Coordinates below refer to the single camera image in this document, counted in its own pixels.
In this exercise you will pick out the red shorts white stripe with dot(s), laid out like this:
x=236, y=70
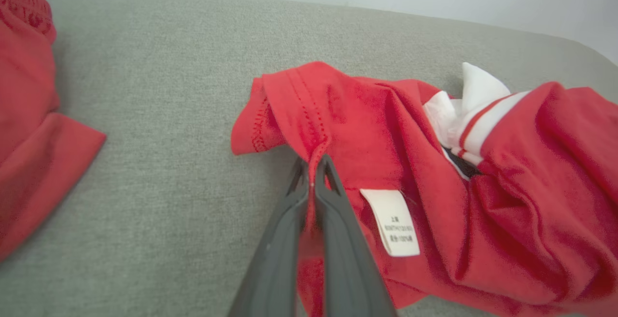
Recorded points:
x=24, y=129

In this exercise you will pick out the grey fabric sofa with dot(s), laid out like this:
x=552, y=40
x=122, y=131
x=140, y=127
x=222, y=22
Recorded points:
x=164, y=114

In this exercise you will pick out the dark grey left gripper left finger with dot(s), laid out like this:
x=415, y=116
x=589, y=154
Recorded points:
x=280, y=254

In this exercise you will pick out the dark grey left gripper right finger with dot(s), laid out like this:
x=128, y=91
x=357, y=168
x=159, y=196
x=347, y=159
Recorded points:
x=347, y=268

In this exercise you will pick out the red Bulls jersey white sleeves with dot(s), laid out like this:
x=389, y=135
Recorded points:
x=521, y=201

